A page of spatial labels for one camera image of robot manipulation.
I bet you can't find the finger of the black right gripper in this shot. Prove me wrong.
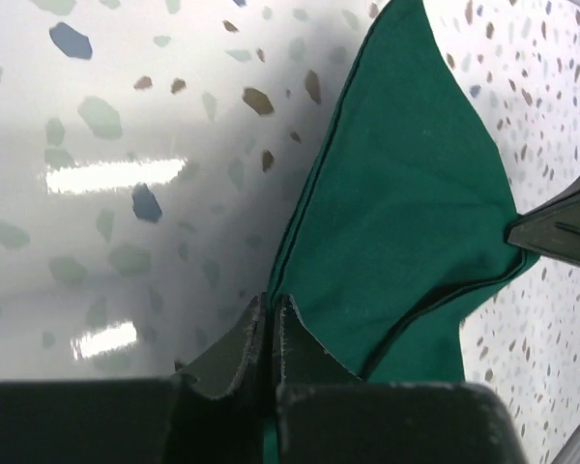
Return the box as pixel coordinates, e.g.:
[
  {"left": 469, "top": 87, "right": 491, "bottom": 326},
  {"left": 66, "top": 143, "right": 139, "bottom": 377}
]
[{"left": 507, "top": 176, "right": 580, "bottom": 268}]

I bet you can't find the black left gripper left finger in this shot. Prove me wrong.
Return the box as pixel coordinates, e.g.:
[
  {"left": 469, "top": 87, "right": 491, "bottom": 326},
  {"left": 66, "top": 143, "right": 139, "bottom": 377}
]
[{"left": 173, "top": 295, "right": 271, "bottom": 463}]

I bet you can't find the dark green surgical cloth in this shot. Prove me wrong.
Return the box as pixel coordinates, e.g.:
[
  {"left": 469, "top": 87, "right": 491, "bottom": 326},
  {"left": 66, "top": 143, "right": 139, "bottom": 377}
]
[{"left": 266, "top": 1, "right": 536, "bottom": 463}]

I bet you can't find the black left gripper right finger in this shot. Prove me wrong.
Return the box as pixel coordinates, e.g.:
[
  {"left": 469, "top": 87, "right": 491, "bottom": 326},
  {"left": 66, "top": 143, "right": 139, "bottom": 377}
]
[{"left": 270, "top": 293, "right": 363, "bottom": 464}]

